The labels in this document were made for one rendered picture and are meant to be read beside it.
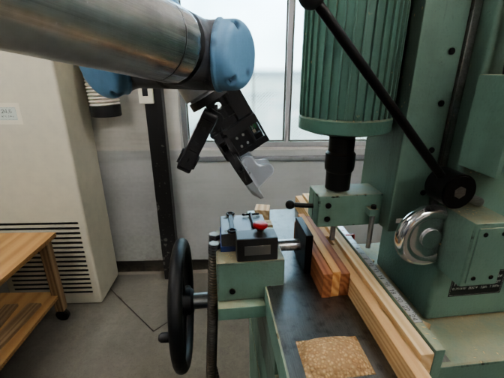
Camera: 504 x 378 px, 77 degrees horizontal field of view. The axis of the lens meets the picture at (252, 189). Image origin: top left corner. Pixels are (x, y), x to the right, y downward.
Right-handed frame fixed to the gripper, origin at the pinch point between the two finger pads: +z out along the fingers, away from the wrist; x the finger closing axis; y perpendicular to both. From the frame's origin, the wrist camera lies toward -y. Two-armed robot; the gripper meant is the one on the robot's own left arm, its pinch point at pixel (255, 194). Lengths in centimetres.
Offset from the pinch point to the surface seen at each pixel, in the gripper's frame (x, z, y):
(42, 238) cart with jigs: 95, 1, -107
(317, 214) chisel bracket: 1.2, 11.4, 8.4
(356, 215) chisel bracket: 0.8, 16.1, 15.3
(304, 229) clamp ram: 1.7, 13.1, 4.6
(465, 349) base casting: -15, 44, 19
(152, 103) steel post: 124, -25, -29
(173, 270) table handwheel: -1.3, 4.3, -21.5
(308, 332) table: -16.2, 19.4, -3.8
